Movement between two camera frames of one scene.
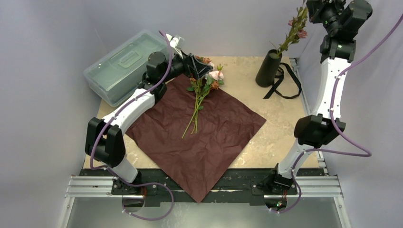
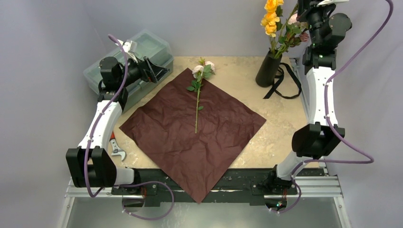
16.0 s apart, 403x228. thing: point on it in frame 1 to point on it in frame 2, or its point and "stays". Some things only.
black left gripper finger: x=202 y=68 to x=156 y=71
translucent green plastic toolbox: x=115 y=78 stays
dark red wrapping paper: x=194 y=131 stays
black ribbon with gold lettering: x=277 y=80 stays
